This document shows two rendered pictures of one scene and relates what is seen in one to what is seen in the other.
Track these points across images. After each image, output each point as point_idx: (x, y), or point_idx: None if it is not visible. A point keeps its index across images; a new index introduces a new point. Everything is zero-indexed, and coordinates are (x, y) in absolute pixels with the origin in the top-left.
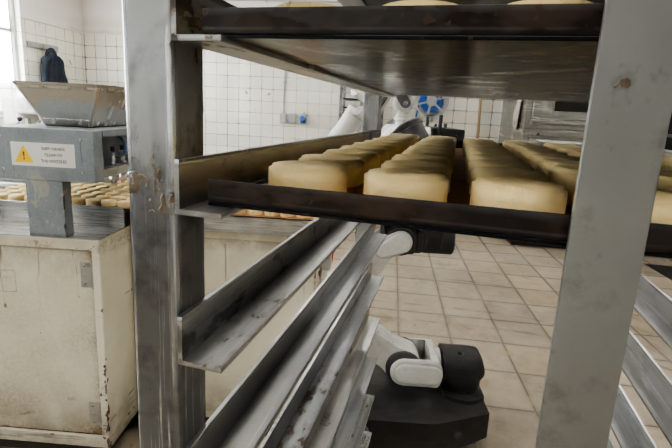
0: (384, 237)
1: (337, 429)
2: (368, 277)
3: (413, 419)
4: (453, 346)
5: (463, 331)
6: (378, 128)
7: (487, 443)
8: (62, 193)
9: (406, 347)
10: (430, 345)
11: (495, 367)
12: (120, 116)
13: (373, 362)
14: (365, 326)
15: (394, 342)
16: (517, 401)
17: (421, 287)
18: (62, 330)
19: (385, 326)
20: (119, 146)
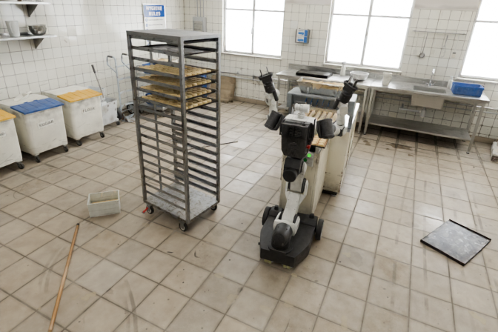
0: (214, 121)
1: (190, 131)
2: (215, 127)
3: (264, 226)
4: (282, 225)
5: (378, 316)
6: (216, 98)
7: (264, 267)
8: (288, 107)
9: (286, 213)
10: (287, 221)
11: (325, 307)
12: (314, 91)
13: (215, 147)
14: (214, 137)
15: (287, 208)
16: (289, 296)
17: (475, 329)
18: None
19: (379, 271)
20: (314, 101)
